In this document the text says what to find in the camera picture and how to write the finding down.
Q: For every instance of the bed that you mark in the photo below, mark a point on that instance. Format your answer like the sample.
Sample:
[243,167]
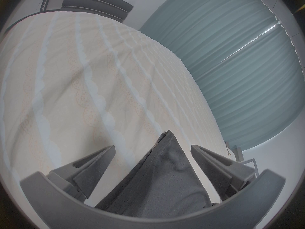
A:
[83,80]

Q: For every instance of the grey bedside table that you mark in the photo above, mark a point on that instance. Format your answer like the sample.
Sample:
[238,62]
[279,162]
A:
[234,151]

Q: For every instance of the blue-green curtain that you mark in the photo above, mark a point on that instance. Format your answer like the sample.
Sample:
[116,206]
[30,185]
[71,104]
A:
[238,75]

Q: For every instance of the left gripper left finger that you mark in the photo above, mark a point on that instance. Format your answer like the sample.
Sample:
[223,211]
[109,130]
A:
[90,170]

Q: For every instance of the black T-shirt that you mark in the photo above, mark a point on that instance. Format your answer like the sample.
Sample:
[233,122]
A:
[162,180]

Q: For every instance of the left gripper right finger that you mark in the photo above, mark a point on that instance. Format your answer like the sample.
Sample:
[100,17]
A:
[219,170]

